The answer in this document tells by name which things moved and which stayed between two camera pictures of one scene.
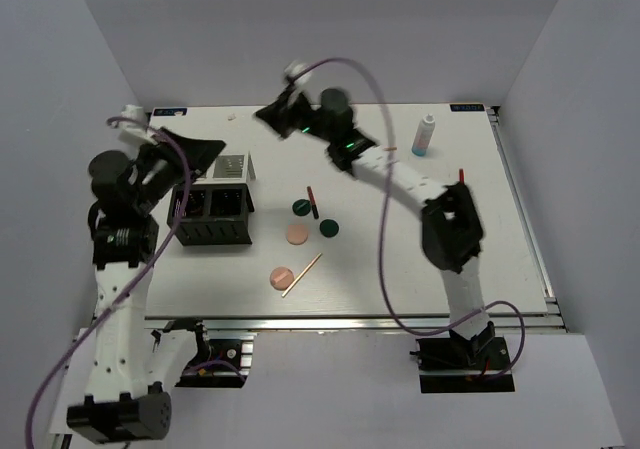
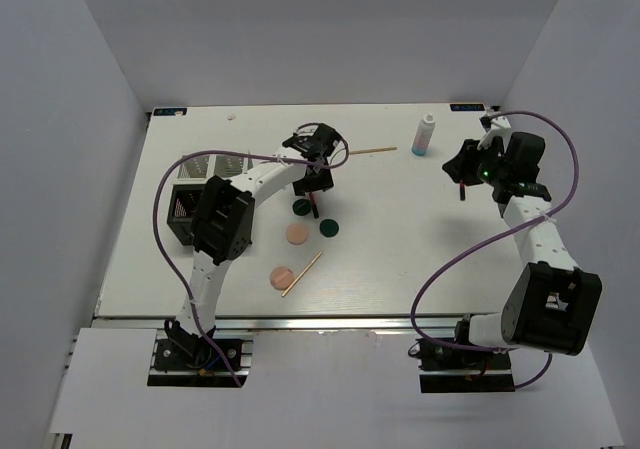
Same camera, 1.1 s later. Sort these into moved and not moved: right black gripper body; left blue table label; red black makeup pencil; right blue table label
Moved: right black gripper body
Not moved: right blue table label; left blue table label; red black makeup pencil
